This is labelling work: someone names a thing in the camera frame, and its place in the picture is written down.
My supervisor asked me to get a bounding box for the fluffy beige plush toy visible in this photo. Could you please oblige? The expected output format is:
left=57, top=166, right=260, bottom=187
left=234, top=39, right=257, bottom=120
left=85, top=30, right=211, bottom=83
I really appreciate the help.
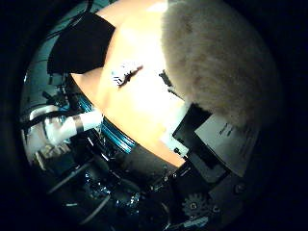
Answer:
left=160, top=0, right=283, bottom=129

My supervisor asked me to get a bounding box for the black open container box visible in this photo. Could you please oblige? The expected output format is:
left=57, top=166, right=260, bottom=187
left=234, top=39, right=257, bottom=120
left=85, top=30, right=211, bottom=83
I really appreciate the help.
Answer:
left=46, top=13, right=116, bottom=76

